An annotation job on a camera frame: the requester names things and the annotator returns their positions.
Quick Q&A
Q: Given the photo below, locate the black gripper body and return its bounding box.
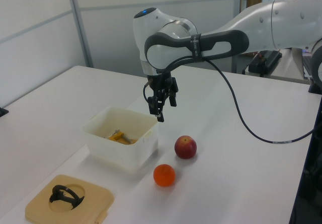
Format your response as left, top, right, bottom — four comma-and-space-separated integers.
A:
146, 73, 180, 94

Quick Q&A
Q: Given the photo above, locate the red apple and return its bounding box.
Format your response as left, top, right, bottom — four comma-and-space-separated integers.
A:
174, 135, 197, 160

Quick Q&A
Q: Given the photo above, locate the orange fruit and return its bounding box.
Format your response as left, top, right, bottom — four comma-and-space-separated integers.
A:
153, 164, 176, 187

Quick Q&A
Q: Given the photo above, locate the white plastic container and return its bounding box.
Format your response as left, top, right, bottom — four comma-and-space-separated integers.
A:
82, 105, 159, 172

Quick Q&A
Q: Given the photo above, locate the beige container lid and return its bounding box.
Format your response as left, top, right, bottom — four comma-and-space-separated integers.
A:
24, 174, 115, 222

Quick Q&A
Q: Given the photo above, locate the yellow C-clamp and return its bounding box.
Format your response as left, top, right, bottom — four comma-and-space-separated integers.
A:
118, 136, 138, 146
105, 129, 126, 142

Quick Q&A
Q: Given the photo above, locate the black device on desk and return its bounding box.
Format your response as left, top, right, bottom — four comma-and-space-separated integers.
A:
248, 50, 283, 77

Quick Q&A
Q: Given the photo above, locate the white background desk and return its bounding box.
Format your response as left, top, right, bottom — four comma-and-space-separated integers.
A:
236, 48, 312, 85

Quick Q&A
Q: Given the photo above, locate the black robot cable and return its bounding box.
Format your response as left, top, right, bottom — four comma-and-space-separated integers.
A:
142, 55, 316, 144

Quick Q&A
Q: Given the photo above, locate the black lid handle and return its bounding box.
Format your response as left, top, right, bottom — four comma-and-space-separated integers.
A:
49, 184, 86, 210

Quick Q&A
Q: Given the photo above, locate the black robot mount block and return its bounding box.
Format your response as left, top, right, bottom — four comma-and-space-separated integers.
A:
307, 79, 322, 94

